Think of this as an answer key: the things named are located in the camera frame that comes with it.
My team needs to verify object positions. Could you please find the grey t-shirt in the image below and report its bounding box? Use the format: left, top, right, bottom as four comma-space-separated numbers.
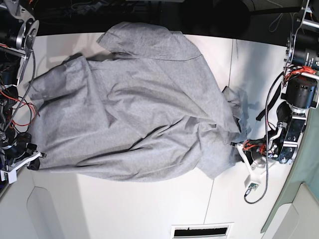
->
29, 22, 248, 182

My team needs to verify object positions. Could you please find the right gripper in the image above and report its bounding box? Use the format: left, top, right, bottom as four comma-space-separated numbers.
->
0, 132, 40, 171

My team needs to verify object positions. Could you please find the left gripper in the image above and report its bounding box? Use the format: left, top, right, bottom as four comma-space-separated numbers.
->
231, 138, 266, 181

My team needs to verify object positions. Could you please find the black cable on floor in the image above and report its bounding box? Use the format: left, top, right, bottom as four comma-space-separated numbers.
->
269, 11, 285, 32

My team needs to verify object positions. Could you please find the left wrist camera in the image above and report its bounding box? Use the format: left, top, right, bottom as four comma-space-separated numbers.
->
244, 174, 261, 193

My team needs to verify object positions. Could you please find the white plastic bin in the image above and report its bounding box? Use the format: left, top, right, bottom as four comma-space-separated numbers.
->
0, 170, 53, 239

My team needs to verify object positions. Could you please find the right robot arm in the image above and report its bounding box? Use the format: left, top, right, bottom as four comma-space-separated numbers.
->
0, 0, 45, 174

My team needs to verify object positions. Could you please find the green plastic bin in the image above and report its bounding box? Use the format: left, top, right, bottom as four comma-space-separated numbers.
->
261, 109, 319, 233

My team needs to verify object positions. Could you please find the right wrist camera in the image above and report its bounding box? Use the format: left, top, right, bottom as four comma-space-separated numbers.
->
0, 169, 17, 184

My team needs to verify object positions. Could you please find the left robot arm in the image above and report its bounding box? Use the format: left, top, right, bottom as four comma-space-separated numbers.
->
235, 0, 319, 188

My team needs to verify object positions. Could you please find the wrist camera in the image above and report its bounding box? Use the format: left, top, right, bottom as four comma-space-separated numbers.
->
0, 169, 17, 184
244, 174, 261, 193

